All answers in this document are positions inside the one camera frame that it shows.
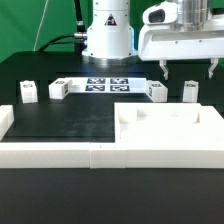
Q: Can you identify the white U-shaped obstacle fence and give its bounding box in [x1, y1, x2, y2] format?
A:
[0, 105, 224, 168]

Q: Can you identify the black cable bundle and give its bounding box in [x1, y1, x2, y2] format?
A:
[37, 32, 88, 53]

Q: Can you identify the white square tabletop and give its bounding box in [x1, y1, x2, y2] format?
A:
[114, 103, 224, 144]

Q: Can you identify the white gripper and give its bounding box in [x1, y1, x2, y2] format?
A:
[138, 19, 224, 80]

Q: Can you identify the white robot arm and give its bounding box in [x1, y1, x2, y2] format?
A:
[82, 0, 224, 75]

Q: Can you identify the thin white cable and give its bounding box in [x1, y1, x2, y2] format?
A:
[32, 0, 50, 52]

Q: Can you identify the fiducial marker sheet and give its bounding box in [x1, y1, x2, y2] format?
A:
[69, 77, 146, 93]

